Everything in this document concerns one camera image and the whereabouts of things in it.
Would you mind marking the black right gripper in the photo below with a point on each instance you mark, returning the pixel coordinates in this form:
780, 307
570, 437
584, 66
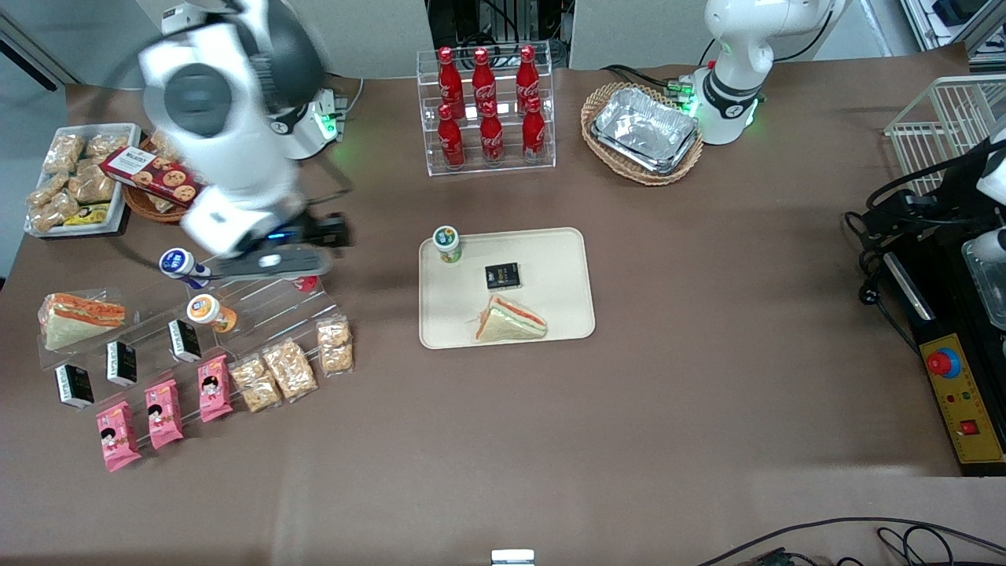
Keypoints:
320, 230

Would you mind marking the green cap gum bottle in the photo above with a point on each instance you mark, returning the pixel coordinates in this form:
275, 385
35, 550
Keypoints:
447, 242

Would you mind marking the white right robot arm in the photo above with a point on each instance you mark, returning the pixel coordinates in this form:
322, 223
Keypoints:
236, 157

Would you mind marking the red cap gum bottle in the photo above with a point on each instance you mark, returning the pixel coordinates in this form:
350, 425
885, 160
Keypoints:
306, 284

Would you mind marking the orange cap gum bottle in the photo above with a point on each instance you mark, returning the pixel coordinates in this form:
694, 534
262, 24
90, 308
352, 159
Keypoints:
206, 310

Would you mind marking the blue cap gum bottle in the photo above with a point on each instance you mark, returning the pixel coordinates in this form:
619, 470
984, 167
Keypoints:
179, 263

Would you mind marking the grey snack tray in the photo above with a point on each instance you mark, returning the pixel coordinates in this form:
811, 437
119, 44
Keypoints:
118, 216

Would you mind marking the beige plastic tray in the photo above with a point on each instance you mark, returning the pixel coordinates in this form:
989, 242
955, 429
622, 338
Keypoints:
550, 267

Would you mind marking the clear acrylic stepped display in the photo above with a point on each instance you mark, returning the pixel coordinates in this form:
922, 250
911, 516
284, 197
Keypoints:
259, 306

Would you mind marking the clear bag granola snack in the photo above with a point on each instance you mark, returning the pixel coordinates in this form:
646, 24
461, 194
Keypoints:
255, 384
335, 346
290, 369

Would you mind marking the red cola bottle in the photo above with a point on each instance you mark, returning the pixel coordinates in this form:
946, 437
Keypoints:
492, 140
449, 79
527, 77
534, 135
483, 79
451, 141

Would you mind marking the black tissue pack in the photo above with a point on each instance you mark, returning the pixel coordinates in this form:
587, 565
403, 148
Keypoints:
122, 363
75, 387
185, 341
502, 276

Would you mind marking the clear acrylic bottle rack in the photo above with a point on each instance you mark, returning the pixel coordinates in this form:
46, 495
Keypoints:
507, 167

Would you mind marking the wicker basket with snacks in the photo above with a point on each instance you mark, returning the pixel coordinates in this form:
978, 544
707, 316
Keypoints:
149, 208

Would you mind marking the red cookie box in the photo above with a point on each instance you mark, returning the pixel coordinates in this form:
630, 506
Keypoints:
153, 174

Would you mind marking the clear bag snack in basket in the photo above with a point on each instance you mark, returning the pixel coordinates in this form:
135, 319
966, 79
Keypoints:
161, 144

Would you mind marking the pink snack packet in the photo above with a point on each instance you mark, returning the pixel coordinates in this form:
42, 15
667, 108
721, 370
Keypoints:
163, 414
214, 388
118, 436

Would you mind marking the wrapped triangle sandwich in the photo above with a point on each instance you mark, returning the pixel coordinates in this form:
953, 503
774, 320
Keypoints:
511, 324
78, 318

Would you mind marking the clear bag rice snack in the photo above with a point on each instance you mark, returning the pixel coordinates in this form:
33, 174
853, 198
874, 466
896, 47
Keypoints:
47, 191
93, 187
63, 153
51, 215
106, 145

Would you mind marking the yellow snack packet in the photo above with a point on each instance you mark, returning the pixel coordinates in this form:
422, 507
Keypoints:
86, 215

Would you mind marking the wicker basket with foil trays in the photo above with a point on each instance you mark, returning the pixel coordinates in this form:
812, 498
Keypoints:
652, 177

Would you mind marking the stacked foil trays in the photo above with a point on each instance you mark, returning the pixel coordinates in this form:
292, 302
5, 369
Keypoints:
644, 126

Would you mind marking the black sealing machine yellow panel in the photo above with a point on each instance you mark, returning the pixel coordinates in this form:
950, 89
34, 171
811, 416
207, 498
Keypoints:
943, 314

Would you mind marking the red emergency stop button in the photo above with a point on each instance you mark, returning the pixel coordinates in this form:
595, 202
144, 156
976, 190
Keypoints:
939, 363

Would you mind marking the clear plastic container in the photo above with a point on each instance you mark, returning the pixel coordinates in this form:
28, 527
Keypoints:
990, 291

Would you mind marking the white rounded device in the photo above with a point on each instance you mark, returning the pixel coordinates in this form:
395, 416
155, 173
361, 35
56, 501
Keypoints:
996, 177

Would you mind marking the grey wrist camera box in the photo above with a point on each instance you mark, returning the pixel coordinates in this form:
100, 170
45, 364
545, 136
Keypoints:
267, 264

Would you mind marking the aluminium frame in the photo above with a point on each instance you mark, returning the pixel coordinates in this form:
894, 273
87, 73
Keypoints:
951, 23

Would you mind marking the red rocker switch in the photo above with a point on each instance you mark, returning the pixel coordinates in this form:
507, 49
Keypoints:
969, 428

